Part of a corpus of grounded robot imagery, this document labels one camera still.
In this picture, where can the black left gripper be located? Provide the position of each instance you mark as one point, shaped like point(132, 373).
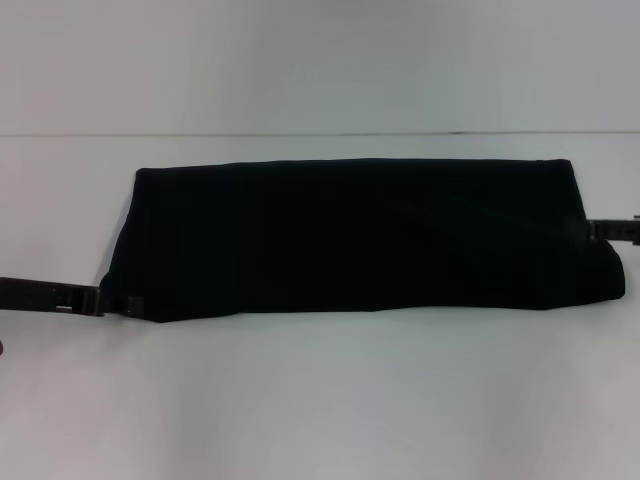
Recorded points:
point(50, 297)

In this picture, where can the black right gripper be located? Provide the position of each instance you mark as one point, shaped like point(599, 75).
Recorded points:
point(615, 230)

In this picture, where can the black t-shirt with white print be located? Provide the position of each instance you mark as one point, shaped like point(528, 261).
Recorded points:
point(350, 240)

